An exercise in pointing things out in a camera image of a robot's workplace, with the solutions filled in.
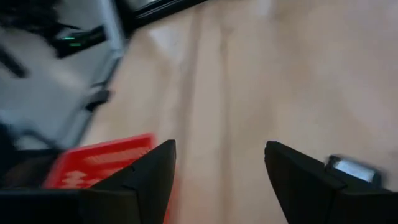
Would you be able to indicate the red slotted plastic basket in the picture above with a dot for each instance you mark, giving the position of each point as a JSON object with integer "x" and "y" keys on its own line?
{"x": 93, "y": 161}

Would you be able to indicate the black device with green lights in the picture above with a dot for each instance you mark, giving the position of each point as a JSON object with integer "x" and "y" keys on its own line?
{"x": 84, "y": 39}

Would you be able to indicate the black aluminium table frame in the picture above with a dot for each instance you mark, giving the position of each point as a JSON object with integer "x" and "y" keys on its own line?
{"x": 155, "y": 14}

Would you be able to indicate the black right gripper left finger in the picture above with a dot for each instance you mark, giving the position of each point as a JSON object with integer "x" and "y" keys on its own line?
{"x": 124, "y": 202}

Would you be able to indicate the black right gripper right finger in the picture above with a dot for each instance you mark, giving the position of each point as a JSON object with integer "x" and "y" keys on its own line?
{"x": 311, "y": 196}

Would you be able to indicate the black item with white face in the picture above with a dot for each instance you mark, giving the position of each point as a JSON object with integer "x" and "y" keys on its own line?
{"x": 353, "y": 170}

